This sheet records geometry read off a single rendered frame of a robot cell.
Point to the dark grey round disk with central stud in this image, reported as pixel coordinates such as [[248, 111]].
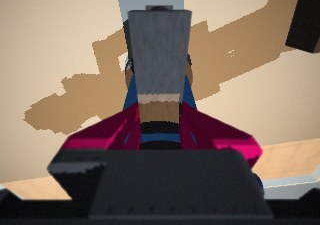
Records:
[[130, 72]]

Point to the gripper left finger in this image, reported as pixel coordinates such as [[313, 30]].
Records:
[[110, 133]]

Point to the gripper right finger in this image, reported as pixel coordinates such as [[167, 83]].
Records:
[[213, 134]]

